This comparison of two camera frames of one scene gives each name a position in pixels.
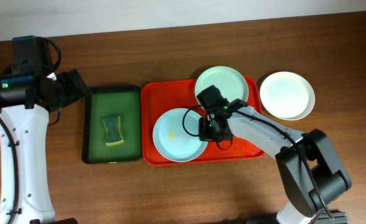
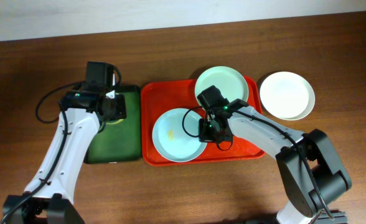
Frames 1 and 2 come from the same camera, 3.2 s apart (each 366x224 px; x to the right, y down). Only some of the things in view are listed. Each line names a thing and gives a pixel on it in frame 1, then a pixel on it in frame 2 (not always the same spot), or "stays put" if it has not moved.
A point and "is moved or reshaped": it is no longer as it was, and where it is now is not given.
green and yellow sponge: (114, 134) is moved or reshaped
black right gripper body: (211, 134) stays put
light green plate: (232, 83) stays put
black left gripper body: (74, 86) -> (117, 107)
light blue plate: (176, 135) stays put
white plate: (287, 96) stays put
